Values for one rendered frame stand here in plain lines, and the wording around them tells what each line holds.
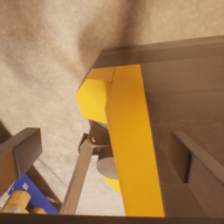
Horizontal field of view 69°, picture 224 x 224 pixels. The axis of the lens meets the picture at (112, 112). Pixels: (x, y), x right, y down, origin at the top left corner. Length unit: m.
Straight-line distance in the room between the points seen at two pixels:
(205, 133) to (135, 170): 0.15
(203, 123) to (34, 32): 0.88
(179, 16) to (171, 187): 0.74
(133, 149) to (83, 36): 0.71
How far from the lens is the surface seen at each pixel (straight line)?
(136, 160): 0.29
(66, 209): 0.59
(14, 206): 1.65
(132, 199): 0.26
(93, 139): 0.70
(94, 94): 0.60
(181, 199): 0.26
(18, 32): 1.06
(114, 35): 0.88
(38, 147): 0.17
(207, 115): 0.38
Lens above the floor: 0.85
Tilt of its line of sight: 51 degrees down
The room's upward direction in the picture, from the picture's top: 168 degrees counter-clockwise
